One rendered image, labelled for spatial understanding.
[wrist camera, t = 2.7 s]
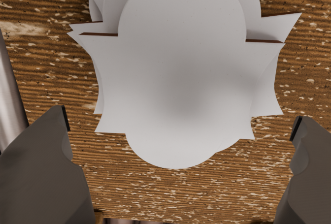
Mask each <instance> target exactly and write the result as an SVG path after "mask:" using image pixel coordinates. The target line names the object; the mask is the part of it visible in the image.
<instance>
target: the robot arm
mask: <svg viewBox="0 0 331 224"><path fill-rule="evenodd" d="M68 131H70V127H69V123H68V119H67V114H66V109H65V106H64V105H54V106H52V107H51V108H50V109H49V110H47V111H46V112H45V113H44V114H43V115H42V116H40V117H39V118H38V119H37V120H36V121H34V122H33V123H32V124H31V125H30V126H28V127H27V128H26V129H25V130H24V131H23V132H21V133H20V134H19V135H18V136H17V137H16V138H15V139H14V140H13V141H12V142H11V143H10V144H9V145H8V146H7V148H6V149H5V150H4V151H3V153H2V154H1V155H0V224H95V222H96V217H95V213H94V209H93V204H92V200H91V195H90V191H89V187H88V184H87V181H86V178H85V175H84V172H83V169H82V167H81V166H79V165H77V164H74V163H73V162H71V160H72V158H73V153H72V149H71V145H70V141H69V137H68ZM289 141H291V142H292V144H293V146H294V147H295V150H296V151H295V153H294V155H293V157H292V160H291V162H290V164H289V167H290V169H291V171H292V173H293V177H292V178H291V179H290V181H289V183H288V185H287V187H286V190H285V192H284V194H283V196H282V198H281V200H280V202H279V204H278V206H277V210H276V214H275V218H274V223H273V224H331V133H329V132H328V131H327V130H326V129H325V128H323V127H322V126H321V125H320V124H318V123H317V122H316V121H315V120H313V119H312V118H310V117H308V116H300V115H299V116H296V119H295V121H294V124H293V128H292V132H291V136H290V140H289Z"/></svg>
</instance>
